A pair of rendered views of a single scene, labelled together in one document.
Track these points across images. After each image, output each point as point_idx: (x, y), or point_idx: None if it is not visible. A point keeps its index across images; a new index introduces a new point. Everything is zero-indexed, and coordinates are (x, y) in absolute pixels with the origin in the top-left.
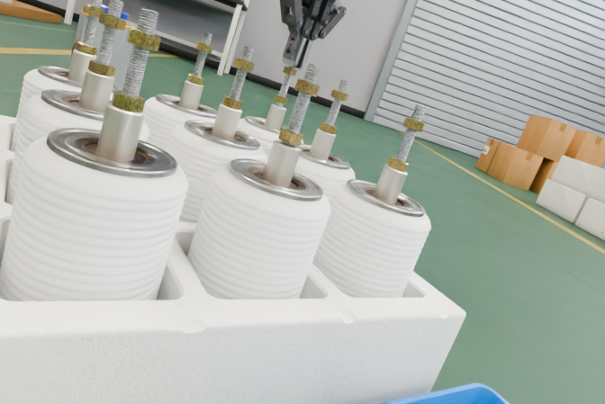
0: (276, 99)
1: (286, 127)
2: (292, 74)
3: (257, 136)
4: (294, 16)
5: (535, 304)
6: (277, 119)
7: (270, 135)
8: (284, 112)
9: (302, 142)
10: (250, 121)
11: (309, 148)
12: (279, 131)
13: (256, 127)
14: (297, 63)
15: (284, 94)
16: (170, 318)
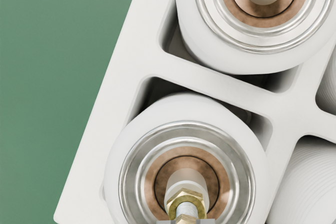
0: (205, 207)
1: (125, 193)
2: (195, 218)
3: (263, 151)
4: None
5: None
6: (197, 177)
7: (246, 134)
8: (180, 179)
9: (143, 117)
10: (254, 201)
11: (245, 25)
12: (225, 132)
13: (257, 174)
14: (200, 220)
15: (189, 205)
16: None
